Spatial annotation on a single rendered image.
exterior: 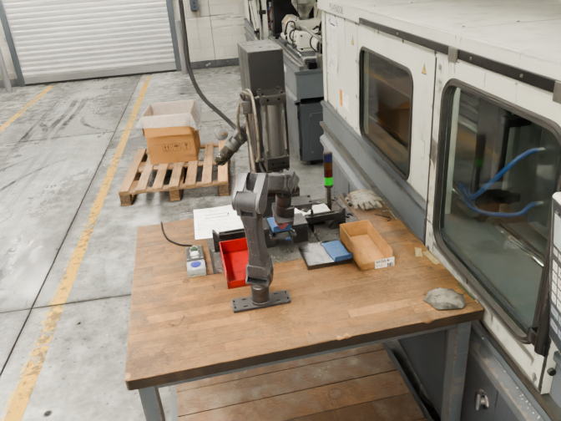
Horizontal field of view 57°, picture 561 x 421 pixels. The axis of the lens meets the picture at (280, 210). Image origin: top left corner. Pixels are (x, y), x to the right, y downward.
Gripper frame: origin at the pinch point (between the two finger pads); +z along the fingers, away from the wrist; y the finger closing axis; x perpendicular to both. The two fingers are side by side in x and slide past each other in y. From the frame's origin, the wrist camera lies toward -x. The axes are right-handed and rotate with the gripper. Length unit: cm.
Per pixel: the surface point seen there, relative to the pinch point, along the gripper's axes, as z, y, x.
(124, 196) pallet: 199, 214, 94
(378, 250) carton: 5.5, -14.1, -35.2
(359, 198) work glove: 23, 27, -43
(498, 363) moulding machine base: 3, -67, -58
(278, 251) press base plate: 11.0, -3.5, 2.0
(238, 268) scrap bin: 7.3, -10.7, 19.1
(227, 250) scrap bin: 11.3, 1.4, 21.6
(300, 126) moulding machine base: 179, 256, -79
